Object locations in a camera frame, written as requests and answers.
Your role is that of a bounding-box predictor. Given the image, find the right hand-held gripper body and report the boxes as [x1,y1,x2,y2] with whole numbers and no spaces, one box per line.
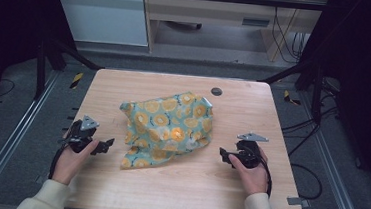
[232,130,270,171]

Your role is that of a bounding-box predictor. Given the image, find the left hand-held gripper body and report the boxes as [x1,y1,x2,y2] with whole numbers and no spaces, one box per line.
[57,113,101,156]

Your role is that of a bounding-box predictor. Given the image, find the green cloth with orange print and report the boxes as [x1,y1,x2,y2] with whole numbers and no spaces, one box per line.
[114,85,216,178]

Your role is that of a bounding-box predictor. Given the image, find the person's right hand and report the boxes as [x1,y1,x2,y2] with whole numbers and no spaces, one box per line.
[225,144,272,198]

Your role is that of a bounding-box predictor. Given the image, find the person's left hand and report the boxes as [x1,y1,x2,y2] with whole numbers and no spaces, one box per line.
[51,135,101,189]

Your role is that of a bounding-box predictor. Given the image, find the yellow black floor tape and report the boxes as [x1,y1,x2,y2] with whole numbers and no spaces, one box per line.
[69,71,86,90]
[282,89,303,107]

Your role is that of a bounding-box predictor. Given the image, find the dark round table grommet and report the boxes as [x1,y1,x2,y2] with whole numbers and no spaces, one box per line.
[209,86,224,97]

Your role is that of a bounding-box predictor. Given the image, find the white cabinet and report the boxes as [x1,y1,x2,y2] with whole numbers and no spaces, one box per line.
[45,0,153,47]

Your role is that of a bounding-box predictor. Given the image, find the black curtain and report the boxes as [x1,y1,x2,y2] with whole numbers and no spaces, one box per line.
[0,0,81,127]
[288,0,371,195]

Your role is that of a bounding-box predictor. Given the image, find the light wooden desk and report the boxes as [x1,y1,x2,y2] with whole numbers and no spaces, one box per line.
[136,0,330,67]

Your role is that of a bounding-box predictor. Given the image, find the right hand-held gripper black cable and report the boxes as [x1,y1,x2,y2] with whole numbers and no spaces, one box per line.
[256,154,276,198]

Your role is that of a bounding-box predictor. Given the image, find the hand-held gripper black cable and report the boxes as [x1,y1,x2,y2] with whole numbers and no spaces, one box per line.
[256,154,276,198]
[47,140,72,182]

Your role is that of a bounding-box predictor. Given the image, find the left hand-held gripper black cable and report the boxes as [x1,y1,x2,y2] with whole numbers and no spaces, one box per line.
[47,140,72,182]

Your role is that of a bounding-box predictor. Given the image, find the black floor cables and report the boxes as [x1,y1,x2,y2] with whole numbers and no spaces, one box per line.
[276,73,342,202]

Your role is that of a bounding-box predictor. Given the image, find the grey metal table bracket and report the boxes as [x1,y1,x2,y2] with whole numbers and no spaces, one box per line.
[286,196,312,209]

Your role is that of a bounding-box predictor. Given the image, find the aluminium floor rail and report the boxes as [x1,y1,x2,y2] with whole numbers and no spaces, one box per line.
[0,65,62,209]
[289,90,371,209]

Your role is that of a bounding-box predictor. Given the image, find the black metal frame stand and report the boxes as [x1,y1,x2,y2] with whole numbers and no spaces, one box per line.
[255,55,327,125]
[32,36,107,106]

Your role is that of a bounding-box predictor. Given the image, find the thin black floor cable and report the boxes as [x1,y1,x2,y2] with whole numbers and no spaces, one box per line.
[0,77,17,101]

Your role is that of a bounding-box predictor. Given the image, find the black hanging cables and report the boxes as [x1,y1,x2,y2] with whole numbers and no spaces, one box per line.
[267,0,312,66]

